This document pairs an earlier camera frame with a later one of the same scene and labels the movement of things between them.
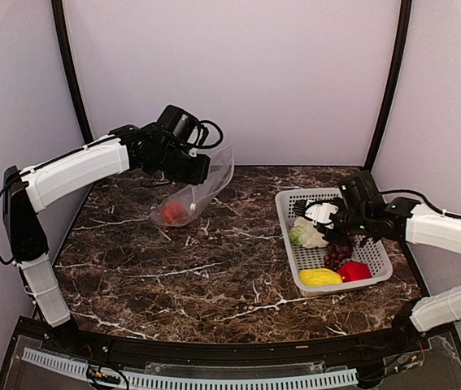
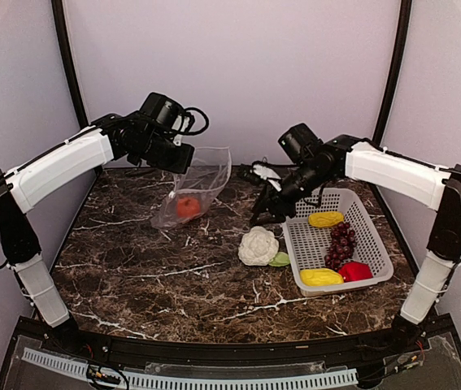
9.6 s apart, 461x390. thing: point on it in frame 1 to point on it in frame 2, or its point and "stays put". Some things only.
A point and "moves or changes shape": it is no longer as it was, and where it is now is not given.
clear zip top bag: (176, 209) moves or changes shape
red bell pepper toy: (354, 270) stays put
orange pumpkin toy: (172, 211) to (188, 207)
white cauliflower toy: (304, 232) to (258, 246)
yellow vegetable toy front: (318, 276) stays put
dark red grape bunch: (335, 254) stays put
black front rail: (108, 343) stays put
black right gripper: (331, 236) to (276, 203)
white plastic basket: (302, 258) stays put
